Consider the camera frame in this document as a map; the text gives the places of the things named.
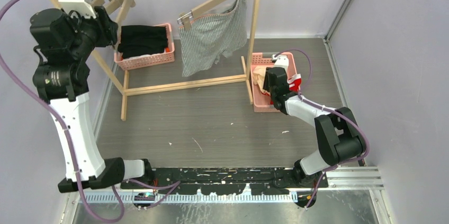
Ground red white underwear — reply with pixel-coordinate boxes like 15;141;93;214
263;74;302;96

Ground beige underwear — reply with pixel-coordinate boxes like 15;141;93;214
252;66;270;96

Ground grey striped underwear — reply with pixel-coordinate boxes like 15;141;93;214
178;0;247;77

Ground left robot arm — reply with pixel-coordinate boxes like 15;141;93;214
30;6;155;193

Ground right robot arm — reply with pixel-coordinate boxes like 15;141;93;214
263;67;368;187

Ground pink plastic basket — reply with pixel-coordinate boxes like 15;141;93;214
251;52;299;112

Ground black folded clothes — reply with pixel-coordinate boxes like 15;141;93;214
117;25;168;59

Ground pink basket with black clothes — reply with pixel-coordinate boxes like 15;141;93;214
114;23;175;70

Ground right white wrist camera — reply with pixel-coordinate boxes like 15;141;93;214
272;54;290;73

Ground wooden clothes rack frame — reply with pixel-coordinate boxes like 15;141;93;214
93;0;259;121

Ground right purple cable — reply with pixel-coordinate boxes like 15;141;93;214
273;48;371;209

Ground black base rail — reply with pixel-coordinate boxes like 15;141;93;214
138;167;321;195

